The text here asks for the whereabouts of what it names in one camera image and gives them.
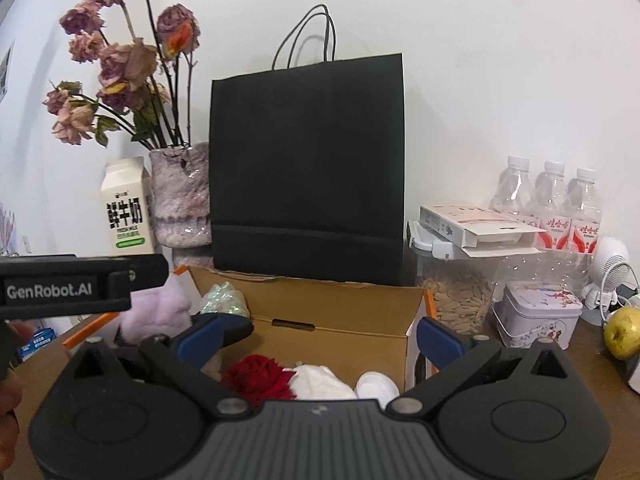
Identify dark navy zip pouch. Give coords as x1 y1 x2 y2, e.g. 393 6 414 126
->
192 313 254 349

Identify lavender fluffy plush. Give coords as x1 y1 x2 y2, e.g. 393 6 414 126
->
119 274 192 344

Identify iridescent packet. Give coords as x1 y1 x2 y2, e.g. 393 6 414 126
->
198 282 250 318

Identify red rose hair clip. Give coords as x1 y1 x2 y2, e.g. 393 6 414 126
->
221 354 296 410

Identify white plastic lid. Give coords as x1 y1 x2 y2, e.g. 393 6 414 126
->
355 372 400 411

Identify person's left hand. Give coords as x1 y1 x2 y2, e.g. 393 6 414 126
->
0 320 36 468

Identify blue white packets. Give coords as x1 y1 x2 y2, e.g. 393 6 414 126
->
17 327 56 362

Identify clear seed storage container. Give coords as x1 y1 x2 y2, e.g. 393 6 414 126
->
407 221 500 335

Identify white floral tin box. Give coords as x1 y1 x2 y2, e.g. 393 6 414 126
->
492 281 582 350

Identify orange cardboard pumpkin box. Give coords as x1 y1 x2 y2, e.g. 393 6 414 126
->
62 264 438 401

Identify white flat carton box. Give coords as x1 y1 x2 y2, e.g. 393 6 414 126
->
420 205 544 258

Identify white green milk carton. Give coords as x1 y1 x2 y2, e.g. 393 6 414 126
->
101 156 156 256

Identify purple textured vase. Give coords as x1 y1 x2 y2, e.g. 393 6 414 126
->
150 142 214 269

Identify left clear water bottle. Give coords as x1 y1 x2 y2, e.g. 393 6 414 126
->
489 156 535 226

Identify clear water bottle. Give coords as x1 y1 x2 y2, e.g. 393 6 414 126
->
565 168 602 255
489 156 535 226
532 160 570 250

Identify yellow green apple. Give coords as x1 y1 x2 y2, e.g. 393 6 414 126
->
603 307 640 361

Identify middle clear water bottle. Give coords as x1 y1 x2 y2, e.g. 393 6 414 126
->
532 160 570 250

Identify small white desk fan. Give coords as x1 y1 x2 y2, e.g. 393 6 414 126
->
580 236 630 326

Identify right clear water bottle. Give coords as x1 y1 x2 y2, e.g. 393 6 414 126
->
565 168 602 255

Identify black paper shopping bag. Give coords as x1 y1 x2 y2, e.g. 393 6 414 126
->
208 23 405 286

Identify dried pink rose bouquet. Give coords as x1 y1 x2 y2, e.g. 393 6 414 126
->
43 0 201 151

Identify white cable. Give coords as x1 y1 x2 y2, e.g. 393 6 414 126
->
598 257 640 311

